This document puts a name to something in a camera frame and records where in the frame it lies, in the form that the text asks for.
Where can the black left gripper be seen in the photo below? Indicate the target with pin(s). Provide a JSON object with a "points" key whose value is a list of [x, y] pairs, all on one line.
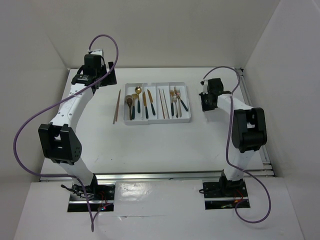
{"points": [[109, 79]]}

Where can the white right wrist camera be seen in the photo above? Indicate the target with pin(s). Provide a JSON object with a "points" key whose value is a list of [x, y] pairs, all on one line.
{"points": [[204, 84]]}

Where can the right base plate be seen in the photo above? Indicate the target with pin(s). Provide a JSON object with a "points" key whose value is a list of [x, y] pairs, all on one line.
{"points": [[215, 199]]}

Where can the metal chopstick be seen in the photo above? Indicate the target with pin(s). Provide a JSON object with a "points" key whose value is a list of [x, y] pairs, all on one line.
{"points": [[166, 106]]}

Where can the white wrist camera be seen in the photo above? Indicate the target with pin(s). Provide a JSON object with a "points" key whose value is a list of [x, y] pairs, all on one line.
{"points": [[204, 84], [99, 52]]}

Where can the brown chopstick pair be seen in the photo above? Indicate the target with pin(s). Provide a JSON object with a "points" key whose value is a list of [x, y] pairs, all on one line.
{"points": [[115, 118]]}

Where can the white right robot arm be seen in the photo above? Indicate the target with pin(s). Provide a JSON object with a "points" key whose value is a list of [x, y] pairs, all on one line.
{"points": [[247, 132]]}

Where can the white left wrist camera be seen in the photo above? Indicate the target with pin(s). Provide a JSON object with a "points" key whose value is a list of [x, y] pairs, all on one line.
{"points": [[99, 52]]}

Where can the aluminium rail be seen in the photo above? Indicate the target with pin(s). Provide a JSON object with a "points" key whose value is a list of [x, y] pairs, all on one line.
{"points": [[163, 176]]}

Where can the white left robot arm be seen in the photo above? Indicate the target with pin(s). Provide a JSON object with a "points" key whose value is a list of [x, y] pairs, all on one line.
{"points": [[58, 138]]}

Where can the gold knife green handle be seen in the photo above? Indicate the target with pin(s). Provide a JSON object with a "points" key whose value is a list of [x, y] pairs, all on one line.
{"points": [[145, 105], [151, 102]]}

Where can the white cutlery tray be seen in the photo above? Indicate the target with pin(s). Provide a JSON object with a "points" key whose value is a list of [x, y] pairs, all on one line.
{"points": [[140, 118]]}

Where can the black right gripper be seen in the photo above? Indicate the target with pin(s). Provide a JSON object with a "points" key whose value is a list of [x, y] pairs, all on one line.
{"points": [[204, 107]]}

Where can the gold fork green handle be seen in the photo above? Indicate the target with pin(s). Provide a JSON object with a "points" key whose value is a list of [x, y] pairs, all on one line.
{"points": [[171, 92], [182, 102]]}

